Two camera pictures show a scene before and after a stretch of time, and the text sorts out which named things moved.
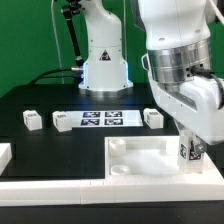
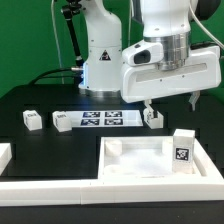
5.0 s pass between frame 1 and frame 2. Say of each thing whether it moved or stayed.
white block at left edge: stayed
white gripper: moved
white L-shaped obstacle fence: stayed
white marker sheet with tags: stayed
